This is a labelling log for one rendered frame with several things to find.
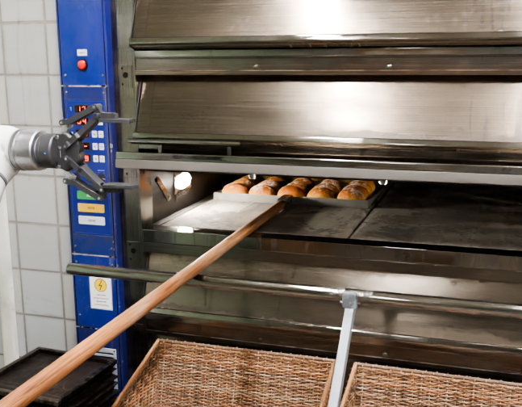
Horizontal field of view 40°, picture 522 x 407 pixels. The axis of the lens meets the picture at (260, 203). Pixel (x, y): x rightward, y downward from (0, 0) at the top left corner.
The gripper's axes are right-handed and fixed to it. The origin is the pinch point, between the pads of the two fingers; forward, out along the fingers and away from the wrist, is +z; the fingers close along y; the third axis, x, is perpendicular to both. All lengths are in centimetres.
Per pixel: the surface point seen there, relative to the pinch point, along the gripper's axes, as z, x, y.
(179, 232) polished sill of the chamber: -15, -55, 31
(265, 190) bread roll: -4, -104, 27
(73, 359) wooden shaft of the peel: 8.0, 36.8, 28.7
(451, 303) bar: 65, -18, 32
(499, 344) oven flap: 76, -53, 54
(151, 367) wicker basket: -21, -45, 69
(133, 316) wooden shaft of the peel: 7.8, 15.7, 28.8
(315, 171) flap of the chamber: 30, -40, 9
